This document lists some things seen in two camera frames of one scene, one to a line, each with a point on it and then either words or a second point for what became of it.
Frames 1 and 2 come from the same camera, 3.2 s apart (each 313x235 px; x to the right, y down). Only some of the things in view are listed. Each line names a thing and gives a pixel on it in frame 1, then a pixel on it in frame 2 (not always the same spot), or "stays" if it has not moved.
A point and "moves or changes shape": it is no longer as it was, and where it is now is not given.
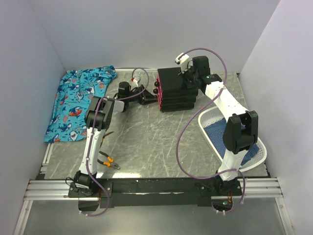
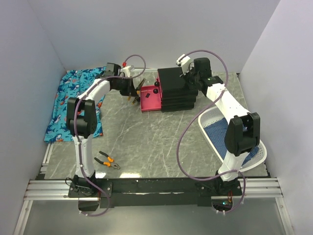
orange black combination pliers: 109,163 stays
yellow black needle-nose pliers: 101,140 moves or changes shape
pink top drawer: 157,82 stays
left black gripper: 146,98 → 130,90
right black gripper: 190,68 stays
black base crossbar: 152,193 stays
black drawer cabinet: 176,94 stays
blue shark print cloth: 75,93 stays
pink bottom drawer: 160,101 moves or changes shape
